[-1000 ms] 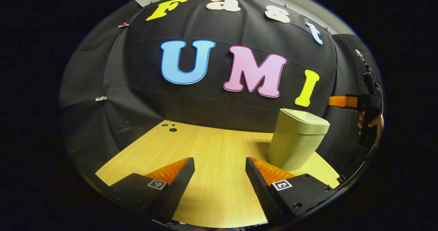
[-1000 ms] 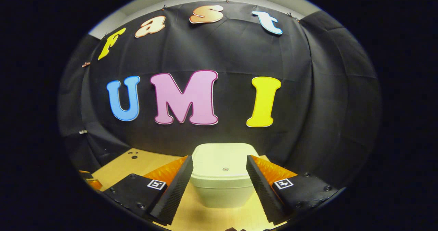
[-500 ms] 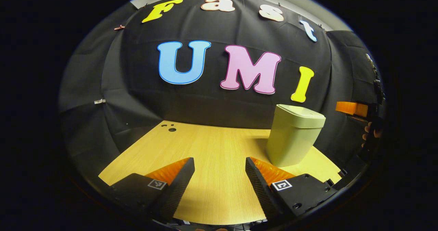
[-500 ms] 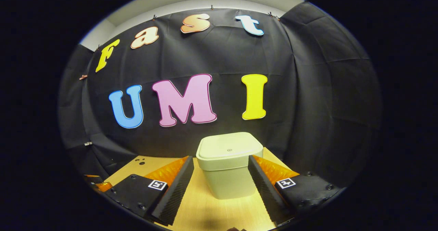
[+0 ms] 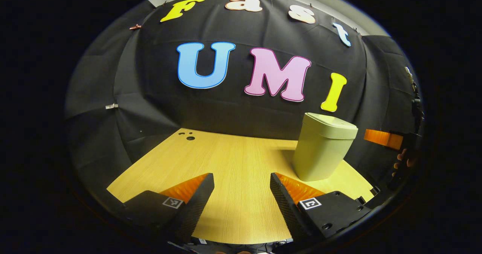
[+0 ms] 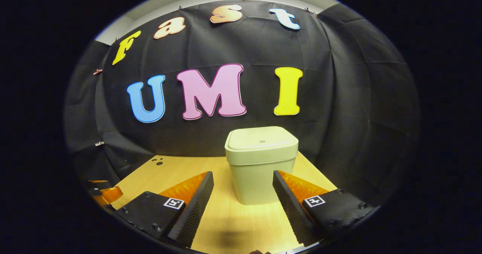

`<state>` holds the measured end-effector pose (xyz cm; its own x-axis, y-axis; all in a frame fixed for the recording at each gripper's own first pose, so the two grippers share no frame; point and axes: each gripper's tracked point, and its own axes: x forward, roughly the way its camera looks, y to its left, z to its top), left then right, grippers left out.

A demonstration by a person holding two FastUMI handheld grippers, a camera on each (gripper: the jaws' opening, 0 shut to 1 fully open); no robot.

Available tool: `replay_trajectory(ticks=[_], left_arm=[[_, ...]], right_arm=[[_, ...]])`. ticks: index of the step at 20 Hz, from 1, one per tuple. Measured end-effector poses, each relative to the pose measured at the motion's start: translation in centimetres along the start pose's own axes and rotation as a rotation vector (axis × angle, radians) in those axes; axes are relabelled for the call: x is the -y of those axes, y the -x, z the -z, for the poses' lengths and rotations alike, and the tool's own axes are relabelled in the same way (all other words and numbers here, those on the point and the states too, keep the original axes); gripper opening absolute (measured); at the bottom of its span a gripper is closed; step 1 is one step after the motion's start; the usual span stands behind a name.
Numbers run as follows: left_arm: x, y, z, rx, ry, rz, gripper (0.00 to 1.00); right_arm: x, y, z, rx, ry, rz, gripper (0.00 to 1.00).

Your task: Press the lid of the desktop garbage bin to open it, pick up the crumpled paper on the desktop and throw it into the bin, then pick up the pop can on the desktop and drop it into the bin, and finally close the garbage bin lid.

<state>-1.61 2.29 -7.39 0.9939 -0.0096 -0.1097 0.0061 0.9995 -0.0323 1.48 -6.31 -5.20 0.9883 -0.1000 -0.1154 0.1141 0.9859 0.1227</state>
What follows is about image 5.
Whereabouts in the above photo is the black backdrop cloth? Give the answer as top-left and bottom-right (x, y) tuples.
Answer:
(65, 0), (423, 205)

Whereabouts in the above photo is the green desktop garbage bin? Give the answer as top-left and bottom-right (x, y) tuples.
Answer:
(293, 113), (358, 182)

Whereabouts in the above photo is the wooden desktop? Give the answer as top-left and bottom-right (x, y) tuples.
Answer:
(107, 128), (374, 245)

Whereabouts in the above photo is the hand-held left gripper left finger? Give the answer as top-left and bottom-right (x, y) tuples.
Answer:
(120, 173), (215, 243)

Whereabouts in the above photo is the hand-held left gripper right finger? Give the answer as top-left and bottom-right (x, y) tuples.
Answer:
(270, 172), (371, 243)

